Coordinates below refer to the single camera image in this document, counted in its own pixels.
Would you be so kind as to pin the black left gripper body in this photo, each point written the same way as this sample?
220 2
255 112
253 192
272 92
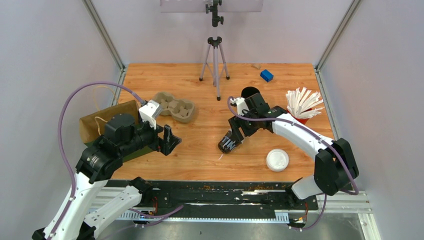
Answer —
155 142

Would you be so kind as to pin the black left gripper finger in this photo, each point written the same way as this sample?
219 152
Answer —
167 133
169 144

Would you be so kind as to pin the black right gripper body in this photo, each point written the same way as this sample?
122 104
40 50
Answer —
248 127

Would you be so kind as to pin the brown coffee cup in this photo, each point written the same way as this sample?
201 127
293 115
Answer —
229 142

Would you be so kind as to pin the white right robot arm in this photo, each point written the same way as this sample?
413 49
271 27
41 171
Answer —
335 167

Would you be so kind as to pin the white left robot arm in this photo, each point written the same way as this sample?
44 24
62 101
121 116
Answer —
97 164

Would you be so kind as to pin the black paper cup stack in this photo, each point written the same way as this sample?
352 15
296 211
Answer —
249 91

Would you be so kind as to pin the grey pulp cup carrier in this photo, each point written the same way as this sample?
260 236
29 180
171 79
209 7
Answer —
180 109

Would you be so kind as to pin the blue small block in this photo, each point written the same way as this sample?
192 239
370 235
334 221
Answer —
266 75

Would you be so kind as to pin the small tan block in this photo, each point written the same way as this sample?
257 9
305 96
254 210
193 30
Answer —
256 66

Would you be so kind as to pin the white wrapped straws bundle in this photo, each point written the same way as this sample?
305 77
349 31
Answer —
303 103

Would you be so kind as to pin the red straw holder cup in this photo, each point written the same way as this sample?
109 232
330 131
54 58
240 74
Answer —
301 120

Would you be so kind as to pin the white plastic lid stack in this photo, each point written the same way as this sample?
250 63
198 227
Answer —
277 160

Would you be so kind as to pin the green paper bag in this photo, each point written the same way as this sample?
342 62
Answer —
93 125

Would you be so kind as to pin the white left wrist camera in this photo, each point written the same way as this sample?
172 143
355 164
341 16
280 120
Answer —
149 113

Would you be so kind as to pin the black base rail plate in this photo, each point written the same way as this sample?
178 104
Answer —
240 202

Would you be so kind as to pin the grey camera tripod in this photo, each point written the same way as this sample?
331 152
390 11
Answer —
219 63

